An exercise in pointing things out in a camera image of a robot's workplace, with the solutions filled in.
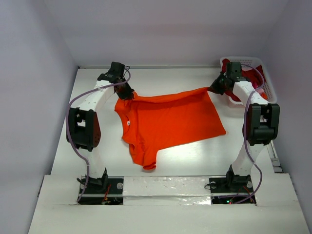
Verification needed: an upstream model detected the white plastic laundry basket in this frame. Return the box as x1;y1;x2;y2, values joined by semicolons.
220;56;277;103

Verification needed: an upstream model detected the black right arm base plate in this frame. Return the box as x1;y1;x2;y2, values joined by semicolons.
204;175;256;205

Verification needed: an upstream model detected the orange garment in basket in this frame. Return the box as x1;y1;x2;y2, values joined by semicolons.
260;93;268;100

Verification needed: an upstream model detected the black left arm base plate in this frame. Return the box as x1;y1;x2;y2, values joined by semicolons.
78;177;124;205

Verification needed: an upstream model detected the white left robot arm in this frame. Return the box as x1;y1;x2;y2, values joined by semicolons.
65;62;134;193

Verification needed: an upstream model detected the orange t-shirt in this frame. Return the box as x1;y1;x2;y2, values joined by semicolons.
115;87;226;170

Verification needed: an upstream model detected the dark red t-shirt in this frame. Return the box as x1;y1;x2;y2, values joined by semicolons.
221;58;266;102

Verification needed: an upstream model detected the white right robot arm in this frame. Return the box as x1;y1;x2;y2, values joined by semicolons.
208;61;280;193

